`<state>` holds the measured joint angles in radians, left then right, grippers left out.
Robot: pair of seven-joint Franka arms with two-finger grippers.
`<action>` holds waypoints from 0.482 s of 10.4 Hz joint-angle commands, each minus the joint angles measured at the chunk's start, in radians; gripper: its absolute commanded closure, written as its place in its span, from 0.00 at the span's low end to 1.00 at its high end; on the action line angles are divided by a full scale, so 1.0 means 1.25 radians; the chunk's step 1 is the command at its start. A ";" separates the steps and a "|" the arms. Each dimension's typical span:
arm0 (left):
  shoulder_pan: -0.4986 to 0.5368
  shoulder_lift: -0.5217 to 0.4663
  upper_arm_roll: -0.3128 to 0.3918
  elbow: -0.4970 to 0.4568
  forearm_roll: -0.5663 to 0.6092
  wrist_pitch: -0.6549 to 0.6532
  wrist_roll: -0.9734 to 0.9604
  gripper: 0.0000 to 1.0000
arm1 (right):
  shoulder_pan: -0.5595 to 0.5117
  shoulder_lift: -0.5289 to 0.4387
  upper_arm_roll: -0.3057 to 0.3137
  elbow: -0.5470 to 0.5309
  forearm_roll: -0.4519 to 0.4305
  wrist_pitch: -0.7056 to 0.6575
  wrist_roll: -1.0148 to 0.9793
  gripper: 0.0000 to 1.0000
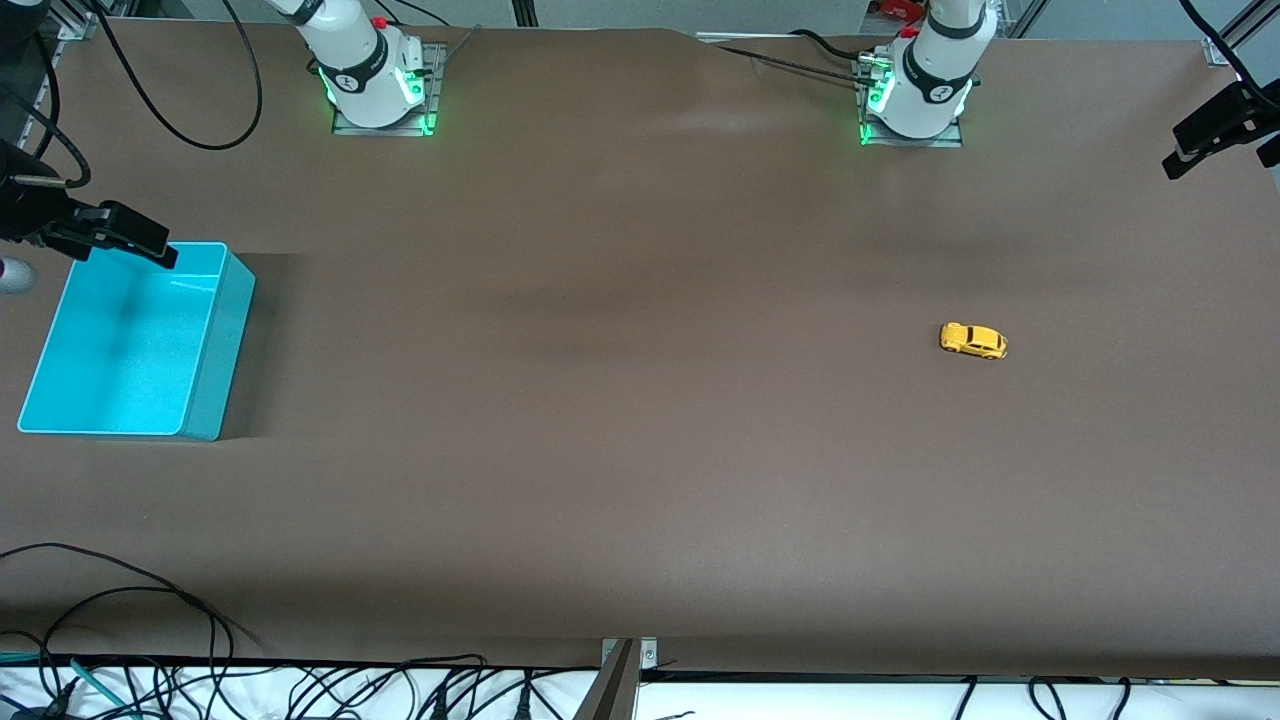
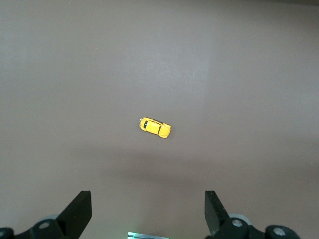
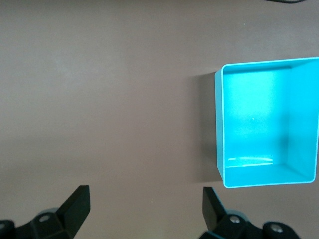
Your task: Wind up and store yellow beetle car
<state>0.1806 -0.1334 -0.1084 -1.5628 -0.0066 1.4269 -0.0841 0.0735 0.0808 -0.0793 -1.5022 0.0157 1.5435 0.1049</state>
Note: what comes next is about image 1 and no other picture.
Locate thin black base cable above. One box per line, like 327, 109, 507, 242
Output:
715, 44, 863, 86

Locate long black looping cable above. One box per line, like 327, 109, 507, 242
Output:
0, 543, 261, 661

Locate thin grey cable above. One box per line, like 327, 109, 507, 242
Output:
440, 25, 483, 76

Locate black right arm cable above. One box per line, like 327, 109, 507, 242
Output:
85, 0, 263, 152

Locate aluminium frame corner bracket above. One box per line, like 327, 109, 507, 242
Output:
40, 0, 131, 43

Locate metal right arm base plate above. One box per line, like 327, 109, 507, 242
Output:
332, 42, 446, 138

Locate yellow beetle toy car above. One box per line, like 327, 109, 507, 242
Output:
939, 322, 1009, 361

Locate slanted metal bar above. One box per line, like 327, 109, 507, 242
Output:
572, 640, 641, 720

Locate aluminium frame profile with bracket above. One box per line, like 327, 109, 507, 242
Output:
1203, 0, 1280, 69

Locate thick black base cable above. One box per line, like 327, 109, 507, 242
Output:
790, 28, 881, 63

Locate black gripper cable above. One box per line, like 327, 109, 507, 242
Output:
0, 30, 93, 191

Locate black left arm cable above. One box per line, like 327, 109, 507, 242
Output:
1178, 0, 1280, 111

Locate teal cable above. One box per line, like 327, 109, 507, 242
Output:
0, 650, 126, 720

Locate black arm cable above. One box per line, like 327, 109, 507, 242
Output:
1178, 0, 1280, 111
85, 0, 263, 152

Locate turquoise plastic bin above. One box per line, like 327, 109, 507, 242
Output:
17, 241, 257, 442

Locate small metal bracket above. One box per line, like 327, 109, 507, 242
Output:
601, 637, 659, 669

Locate brown table cover sheet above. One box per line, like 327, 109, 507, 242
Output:
0, 18, 1280, 681

